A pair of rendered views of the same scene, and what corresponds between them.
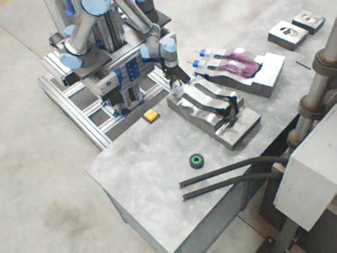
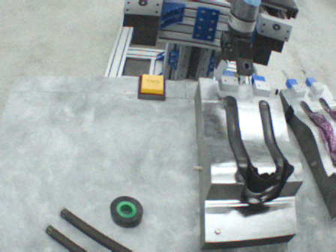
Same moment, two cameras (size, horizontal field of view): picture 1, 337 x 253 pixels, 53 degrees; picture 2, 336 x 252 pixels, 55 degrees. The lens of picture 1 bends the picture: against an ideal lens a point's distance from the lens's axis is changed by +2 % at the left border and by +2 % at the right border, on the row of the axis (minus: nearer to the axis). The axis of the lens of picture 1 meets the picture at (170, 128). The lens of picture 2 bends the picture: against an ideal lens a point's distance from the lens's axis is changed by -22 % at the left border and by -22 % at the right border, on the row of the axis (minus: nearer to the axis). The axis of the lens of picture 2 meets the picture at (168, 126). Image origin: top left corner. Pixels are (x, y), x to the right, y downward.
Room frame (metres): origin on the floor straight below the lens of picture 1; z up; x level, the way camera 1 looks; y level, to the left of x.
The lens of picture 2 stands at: (0.54, -0.36, 1.66)
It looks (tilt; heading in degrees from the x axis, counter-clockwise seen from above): 50 degrees down; 29
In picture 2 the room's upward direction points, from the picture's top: 11 degrees clockwise
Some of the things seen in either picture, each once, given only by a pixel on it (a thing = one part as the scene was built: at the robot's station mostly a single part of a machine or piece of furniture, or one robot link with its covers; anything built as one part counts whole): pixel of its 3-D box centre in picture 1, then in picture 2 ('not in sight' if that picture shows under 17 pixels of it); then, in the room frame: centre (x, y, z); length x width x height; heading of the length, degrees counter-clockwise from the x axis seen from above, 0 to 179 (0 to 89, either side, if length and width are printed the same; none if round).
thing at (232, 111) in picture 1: (211, 99); (259, 141); (1.21, -0.26, 0.92); 0.35 x 0.16 x 0.09; 37
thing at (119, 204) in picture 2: (196, 161); (126, 212); (0.88, -0.11, 0.82); 0.08 x 0.08 x 0.04
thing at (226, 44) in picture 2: (171, 70); (236, 40); (1.37, -0.07, 1.05); 0.09 x 0.08 x 0.12; 37
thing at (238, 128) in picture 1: (211, 107); (250, 157); (1.19, -0.26, 0.87); 0.50 x 0.26 x 0.14; 37
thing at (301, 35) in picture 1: (287, 35); not in sight; (1.70, -0.89, 0.84); 0.20 x 0.15 x 0.07; 37
